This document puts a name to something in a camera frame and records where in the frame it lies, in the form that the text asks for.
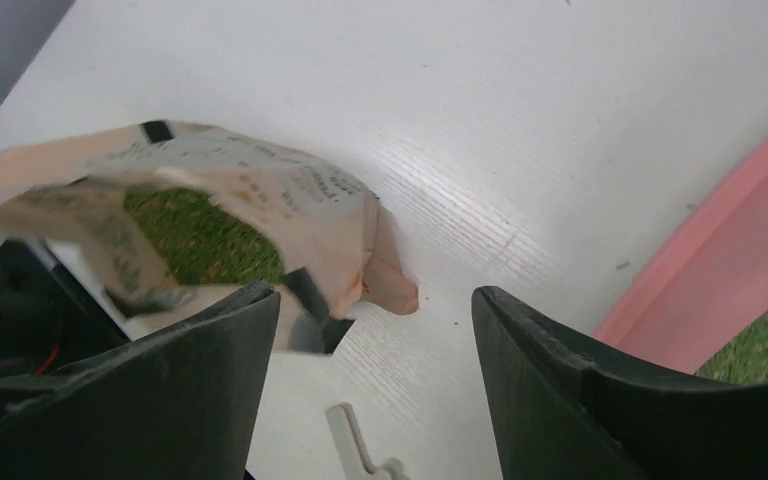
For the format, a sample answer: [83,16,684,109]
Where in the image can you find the pink litter box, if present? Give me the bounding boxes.
[594,137,768,373]

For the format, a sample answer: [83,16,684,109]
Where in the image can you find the green cat litter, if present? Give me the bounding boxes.
[124,189,768,385]

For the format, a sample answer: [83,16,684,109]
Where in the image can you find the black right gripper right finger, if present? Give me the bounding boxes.
[471,286,768,479]

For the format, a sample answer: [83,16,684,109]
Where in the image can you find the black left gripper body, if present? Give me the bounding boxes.
[0,240,129,385]

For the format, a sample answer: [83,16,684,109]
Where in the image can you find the white bag clip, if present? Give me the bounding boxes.
[325,403,407,480]

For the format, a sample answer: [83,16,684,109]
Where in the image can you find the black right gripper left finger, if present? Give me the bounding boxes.
[0,285,280,479]

